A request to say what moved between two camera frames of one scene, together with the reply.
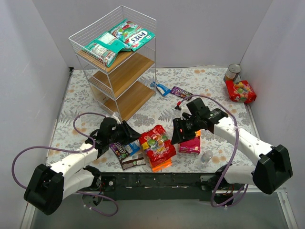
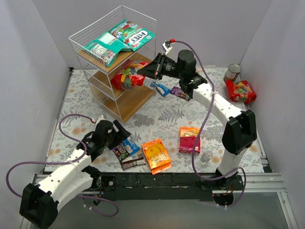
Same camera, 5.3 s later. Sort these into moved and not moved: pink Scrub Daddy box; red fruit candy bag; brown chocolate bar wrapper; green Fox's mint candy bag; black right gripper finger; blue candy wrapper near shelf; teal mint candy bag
Moved: black right gripper finger; red fruit candy bag
Not moved: brown chocolate bar wrapper; green Fox's mint candy bag; pink Scrub Daddy box; blue candy wrapper near shelf; teal mint candy bag
